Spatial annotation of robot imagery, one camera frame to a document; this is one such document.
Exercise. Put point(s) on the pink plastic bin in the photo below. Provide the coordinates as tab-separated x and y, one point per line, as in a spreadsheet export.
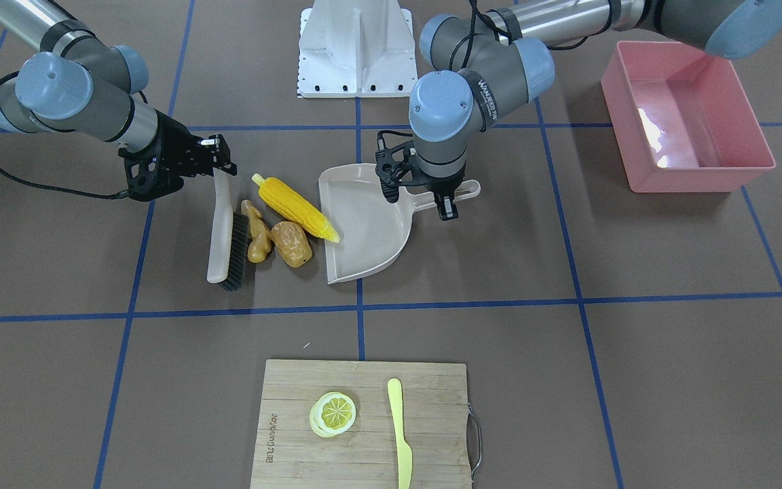
682	120

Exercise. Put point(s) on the brown toy potato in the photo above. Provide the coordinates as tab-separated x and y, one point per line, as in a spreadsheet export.
291	243

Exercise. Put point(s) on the beige hand brush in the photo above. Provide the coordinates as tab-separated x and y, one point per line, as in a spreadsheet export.
228	240

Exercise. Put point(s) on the yellow toy corn cob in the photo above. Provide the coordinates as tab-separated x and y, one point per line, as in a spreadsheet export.
290	204

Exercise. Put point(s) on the beige plastic dustpan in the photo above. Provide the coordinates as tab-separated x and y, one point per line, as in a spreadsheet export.
372	232

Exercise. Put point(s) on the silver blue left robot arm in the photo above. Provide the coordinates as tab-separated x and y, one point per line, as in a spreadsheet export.
485	67

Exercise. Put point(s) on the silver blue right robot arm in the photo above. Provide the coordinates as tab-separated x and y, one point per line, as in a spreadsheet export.
76	83

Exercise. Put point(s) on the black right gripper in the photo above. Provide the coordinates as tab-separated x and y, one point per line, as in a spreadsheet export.
175	144

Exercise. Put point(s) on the tan toy ginger root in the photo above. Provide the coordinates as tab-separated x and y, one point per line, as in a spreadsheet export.
260	242

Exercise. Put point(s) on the yellow plastic knife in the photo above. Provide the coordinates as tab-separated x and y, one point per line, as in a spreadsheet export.
404	453

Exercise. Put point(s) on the yellow lemon slice toy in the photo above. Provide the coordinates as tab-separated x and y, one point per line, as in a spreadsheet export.
332	414

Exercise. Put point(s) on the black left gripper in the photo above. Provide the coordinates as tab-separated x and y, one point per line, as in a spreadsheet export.
440	184

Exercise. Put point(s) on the bamboo cutting board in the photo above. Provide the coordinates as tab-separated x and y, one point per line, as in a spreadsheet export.
288	454

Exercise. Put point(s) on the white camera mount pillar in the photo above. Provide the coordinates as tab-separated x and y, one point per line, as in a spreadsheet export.
356	49

